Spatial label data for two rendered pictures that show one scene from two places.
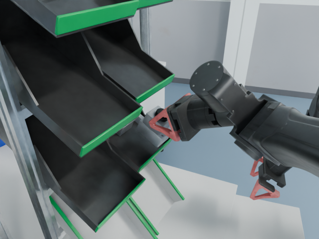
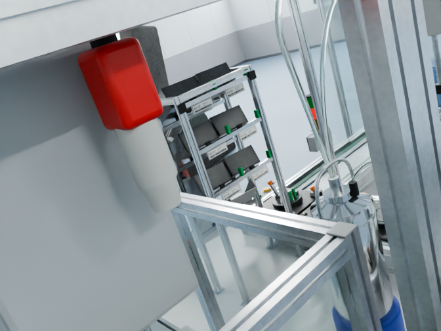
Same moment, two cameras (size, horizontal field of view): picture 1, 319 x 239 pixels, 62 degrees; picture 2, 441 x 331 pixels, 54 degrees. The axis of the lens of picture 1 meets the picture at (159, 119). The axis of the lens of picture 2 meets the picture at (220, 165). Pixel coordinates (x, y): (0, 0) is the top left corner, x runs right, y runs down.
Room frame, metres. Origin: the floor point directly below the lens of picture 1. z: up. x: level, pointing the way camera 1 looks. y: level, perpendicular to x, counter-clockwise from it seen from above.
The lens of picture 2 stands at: (1.82, 1.00, 1.86)
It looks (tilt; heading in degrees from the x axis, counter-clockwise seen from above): 18 degrees down; 211
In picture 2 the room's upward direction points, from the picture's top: 18 degrees counter-clockwise
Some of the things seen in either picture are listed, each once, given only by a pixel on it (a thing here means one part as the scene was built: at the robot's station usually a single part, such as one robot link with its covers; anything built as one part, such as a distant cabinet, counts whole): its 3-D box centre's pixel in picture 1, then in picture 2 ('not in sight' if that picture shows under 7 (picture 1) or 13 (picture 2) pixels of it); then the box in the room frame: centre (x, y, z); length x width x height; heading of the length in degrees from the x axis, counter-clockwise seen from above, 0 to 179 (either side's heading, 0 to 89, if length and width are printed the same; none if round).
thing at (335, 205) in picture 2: not in sight; (348, 239); (0.98, 0.75, 1.32); 0.14 x 0.14 x 0.38
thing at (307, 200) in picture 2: not in sight; (287, 203); (0.12, 0.25, 0.96); 0.24 x 0.24 x 0.02; 67
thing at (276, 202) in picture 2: not in sight; (287, 199); (0.12, 0.25, 0.98); 0.14 x 0.14 x 0.02
